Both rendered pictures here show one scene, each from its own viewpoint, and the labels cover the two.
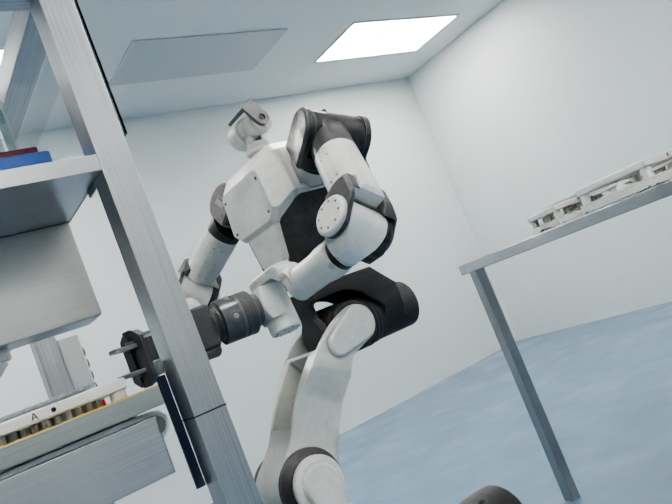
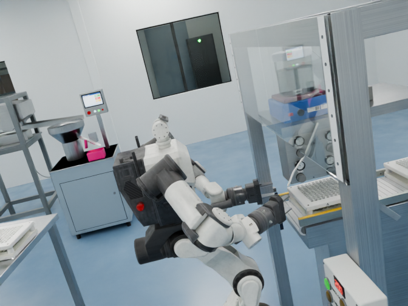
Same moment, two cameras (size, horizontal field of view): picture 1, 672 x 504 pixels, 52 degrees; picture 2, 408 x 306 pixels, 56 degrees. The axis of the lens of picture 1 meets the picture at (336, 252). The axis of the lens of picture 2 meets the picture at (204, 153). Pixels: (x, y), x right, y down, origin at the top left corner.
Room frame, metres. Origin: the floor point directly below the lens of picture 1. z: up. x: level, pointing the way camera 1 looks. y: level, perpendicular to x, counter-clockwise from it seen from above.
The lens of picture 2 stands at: (2.79, 1.03, 1.65)
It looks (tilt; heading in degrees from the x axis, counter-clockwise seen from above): 16 degrees down; 213
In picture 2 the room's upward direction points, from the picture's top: 13 degrees counter-clockwise
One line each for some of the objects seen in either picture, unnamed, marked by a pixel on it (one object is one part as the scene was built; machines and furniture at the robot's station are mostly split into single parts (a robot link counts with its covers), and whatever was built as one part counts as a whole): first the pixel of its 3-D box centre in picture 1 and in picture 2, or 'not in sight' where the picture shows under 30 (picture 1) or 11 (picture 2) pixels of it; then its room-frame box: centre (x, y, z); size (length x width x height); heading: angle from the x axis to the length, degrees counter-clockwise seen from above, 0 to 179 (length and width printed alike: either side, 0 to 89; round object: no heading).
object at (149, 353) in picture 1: (153, 354); (269, 214); (1.51, 0.45, 0.94); 0.12 x 0.10 x 0.13; 158
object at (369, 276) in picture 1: (356, 309); (166, 238); (1.63, 0.00, 0.87); 0.28 x 0.13 x 0.18; 126
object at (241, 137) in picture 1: (251, 134); (161, 131); (1.58, 0.08, 1.34); 0.10 x 0.07 x 0.09; 36
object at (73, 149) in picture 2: not in sight; (76, 139); (0.14, -2.13, 0.95); 0.49 x 0.36 x 0.38; 126
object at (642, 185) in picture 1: (645, 184); (3, 246); (1.87, -0.84, 0.89); 0.24 x 0.24 x 0.02; 27
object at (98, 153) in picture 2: not in sight; (96, 154); (0.23, -1.83, 0.80); 0.16 x 0.12 x 0.09; 126
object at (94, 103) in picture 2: not in sight; (99, 120); (-0.08, -1.98, 1.07); 0.23 x 0.10 x 0.62; 126
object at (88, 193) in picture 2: not in sight; (96, 190); (0.16, -2.06, 0.38); 0.63 x 0.57 x 0.76; 126
